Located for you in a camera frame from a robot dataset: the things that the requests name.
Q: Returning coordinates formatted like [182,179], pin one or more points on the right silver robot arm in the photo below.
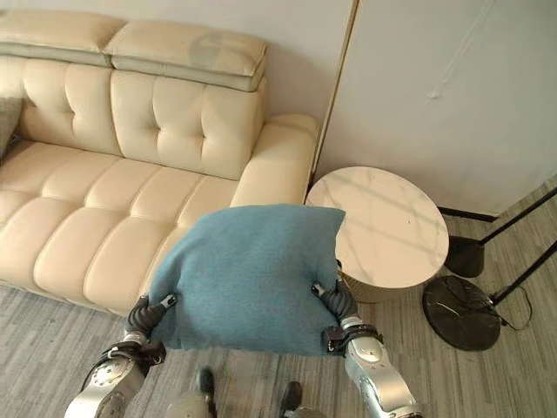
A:
[375,368]

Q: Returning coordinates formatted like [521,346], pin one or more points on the round white marble side table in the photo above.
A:
[383,226]

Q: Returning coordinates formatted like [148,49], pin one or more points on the wooden wall trim strip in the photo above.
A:
[337,85]

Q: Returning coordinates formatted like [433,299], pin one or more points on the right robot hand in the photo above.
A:
[337,301]

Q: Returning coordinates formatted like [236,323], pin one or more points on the grey cushion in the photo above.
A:
[8,124]

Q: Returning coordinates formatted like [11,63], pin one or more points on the black cylindrical lamp base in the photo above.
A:
[465,254]

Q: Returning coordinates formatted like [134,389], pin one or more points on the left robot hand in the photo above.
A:
[145,314]

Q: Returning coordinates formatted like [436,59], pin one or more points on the cream leather sofa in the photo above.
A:
[130,148]

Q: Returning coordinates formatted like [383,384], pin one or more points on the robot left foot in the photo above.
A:
[204,379]

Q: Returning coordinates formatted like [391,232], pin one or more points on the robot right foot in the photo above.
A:
[290,394]

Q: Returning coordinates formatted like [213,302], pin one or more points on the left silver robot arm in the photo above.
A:
[112,376]

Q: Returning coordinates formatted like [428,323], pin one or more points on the blue square cushion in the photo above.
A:
[254,276]

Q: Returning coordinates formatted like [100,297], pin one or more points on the black lamp pole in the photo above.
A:
[524,281]
[520,220]

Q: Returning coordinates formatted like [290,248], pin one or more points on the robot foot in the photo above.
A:
[204,379]
[290,394]

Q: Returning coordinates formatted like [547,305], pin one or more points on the black round floor lamp base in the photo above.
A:
[463,311]

